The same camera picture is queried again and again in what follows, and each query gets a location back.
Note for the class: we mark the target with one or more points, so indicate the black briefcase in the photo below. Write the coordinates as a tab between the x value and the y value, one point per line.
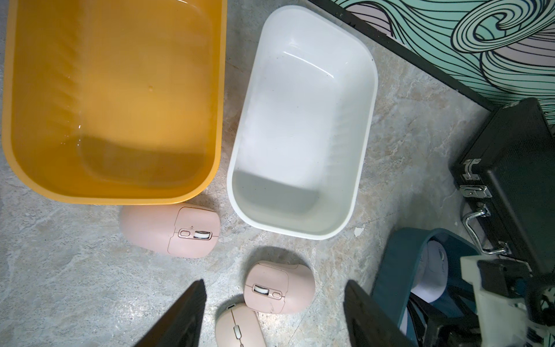
507	170

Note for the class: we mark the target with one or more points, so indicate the peach flat mouse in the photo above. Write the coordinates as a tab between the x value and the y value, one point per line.
238	326

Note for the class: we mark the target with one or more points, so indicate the yellow storage box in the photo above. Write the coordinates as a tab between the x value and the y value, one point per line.
114	102

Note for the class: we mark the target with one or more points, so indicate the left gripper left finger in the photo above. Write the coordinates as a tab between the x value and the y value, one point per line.
182	323

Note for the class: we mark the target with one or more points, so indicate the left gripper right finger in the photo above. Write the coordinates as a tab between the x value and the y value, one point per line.
367	324

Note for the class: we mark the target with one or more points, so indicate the pink rounded mouse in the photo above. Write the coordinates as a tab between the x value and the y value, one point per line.
281	289

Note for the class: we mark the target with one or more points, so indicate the pink mouse near yellow box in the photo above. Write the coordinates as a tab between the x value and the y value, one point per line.
180	230

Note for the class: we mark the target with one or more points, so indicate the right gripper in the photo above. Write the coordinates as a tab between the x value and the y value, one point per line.
506	305

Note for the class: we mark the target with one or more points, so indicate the dark teal storage box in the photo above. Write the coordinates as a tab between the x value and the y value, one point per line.
395	278

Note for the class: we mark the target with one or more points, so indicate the purple rounded mouse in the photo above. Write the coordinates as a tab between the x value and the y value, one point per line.
431	276

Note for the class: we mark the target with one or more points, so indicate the white storage box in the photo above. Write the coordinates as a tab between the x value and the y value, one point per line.
301	140

